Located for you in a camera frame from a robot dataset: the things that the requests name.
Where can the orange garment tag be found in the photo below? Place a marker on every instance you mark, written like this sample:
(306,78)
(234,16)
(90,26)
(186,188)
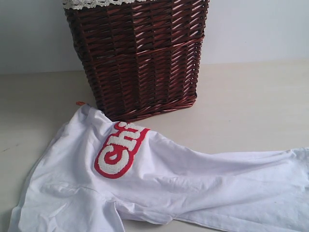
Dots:
(79,103)

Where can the dark brown wicker basket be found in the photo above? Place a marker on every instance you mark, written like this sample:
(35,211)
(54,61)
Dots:
(141,59)

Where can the white shirt garment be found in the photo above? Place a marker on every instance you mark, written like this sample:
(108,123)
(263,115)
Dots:
(96,172)

